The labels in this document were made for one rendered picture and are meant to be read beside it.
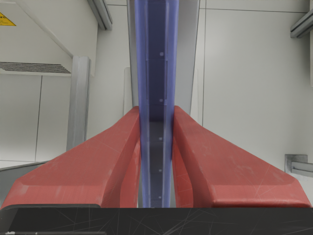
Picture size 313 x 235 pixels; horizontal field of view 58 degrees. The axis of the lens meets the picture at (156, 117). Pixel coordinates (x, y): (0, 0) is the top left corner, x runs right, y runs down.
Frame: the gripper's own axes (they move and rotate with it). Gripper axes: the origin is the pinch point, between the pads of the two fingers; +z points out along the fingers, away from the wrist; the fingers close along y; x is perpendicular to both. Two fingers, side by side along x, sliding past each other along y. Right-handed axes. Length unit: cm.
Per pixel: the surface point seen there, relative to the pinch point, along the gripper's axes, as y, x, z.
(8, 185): 18.4, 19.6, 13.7
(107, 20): 17, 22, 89
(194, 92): -3.0, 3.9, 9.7
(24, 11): 22.8, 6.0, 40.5
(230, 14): -28, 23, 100
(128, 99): 2.2, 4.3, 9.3
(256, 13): -38, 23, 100
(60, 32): 21, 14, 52
